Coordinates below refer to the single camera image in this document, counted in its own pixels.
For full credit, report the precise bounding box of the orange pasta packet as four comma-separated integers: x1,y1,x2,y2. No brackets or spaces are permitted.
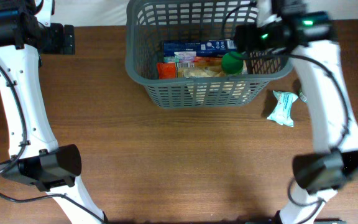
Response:
156,56,229,80

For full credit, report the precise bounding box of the blue tissue box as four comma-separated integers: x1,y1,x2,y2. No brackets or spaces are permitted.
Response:
163,39,237,63

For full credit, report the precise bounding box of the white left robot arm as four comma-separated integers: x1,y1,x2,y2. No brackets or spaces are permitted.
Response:
0,0,107,223

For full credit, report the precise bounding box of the grey plastic lattice basket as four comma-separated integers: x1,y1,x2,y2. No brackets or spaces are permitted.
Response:
125,0,293,109

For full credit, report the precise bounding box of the green-lidded jar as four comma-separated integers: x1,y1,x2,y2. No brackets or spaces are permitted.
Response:
221,52,247,75

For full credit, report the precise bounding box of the white green wipes pack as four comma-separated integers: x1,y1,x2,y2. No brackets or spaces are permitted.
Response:
267,91,298,127

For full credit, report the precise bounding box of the beige paper bag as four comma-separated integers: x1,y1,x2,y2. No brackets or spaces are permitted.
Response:
183,61,249,105

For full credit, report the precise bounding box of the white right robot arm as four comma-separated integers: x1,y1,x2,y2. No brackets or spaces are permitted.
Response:
234,1,358,223

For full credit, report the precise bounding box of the silver tin can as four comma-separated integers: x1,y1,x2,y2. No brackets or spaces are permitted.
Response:
298,88,308,104

